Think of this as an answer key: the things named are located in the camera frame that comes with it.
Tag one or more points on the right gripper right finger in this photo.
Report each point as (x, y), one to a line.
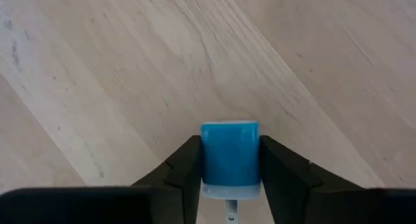
(292, 185)

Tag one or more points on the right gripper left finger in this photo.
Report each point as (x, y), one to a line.
(182, 178)

